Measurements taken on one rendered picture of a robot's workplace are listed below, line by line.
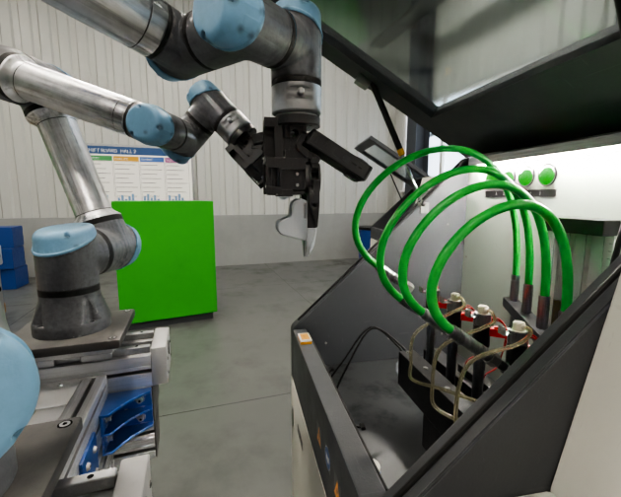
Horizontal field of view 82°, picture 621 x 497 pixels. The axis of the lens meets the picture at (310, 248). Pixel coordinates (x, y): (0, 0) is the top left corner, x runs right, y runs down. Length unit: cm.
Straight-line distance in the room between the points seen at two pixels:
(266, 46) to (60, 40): 730
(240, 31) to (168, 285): 360
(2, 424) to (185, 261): 366
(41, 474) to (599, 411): 61
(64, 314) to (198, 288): 316
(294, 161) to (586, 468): 51
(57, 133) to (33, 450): 73
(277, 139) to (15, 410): 42
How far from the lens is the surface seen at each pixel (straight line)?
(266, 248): 732
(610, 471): 54
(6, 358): 30
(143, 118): 78
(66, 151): 106
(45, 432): 60
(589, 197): 90
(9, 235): 673
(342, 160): 56
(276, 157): 54
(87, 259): 90
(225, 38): 49
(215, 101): 89
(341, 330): 110
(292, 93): 55
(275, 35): 52
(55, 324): 91
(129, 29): 56
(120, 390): 95
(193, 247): 393
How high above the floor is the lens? 133
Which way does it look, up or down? 8 degrees down
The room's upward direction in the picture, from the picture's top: straight up
